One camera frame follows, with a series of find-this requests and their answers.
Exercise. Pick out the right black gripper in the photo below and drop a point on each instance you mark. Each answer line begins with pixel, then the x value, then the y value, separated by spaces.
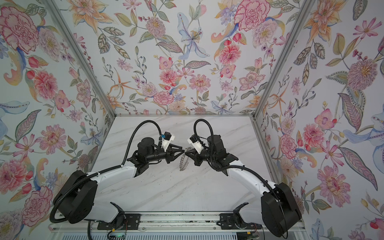
pixel 199 155

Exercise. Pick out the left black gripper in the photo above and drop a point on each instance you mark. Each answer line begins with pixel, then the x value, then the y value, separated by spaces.
pixel 167 153

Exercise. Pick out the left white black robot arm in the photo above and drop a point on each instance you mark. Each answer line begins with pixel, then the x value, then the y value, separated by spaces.
pixel 76 202

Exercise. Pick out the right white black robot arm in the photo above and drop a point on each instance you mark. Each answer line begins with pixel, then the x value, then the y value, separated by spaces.
pixel 275 206

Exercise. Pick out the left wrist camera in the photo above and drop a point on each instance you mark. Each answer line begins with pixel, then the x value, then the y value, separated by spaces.
pixel 166 139

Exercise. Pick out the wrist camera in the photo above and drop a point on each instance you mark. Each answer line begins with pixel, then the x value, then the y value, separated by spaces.
pixel 166 139
pixel 197 144

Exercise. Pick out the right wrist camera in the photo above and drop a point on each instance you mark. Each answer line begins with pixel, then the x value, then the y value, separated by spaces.
pixel 197 144

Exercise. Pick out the aluminium mounting rail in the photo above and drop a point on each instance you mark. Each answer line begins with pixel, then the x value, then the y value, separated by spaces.
pixel 149 222

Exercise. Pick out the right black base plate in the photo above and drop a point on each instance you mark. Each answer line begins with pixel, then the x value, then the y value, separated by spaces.
pixel 233 221

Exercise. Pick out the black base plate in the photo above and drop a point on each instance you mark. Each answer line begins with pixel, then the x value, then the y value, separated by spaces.
pixel 233 221
pixel 128 222

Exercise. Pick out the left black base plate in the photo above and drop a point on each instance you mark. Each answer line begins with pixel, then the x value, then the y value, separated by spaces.
pixel 128 222

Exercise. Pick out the left aluminium corner post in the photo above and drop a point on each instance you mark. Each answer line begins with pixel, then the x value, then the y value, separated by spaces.
pixel 63 27

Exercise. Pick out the aluminium corner post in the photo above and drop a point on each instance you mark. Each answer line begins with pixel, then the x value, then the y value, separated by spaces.
pixel 302 14
pixel 63 27

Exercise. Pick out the right aluminium corner post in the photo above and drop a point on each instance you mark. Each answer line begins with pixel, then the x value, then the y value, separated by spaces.
pixel 302 14

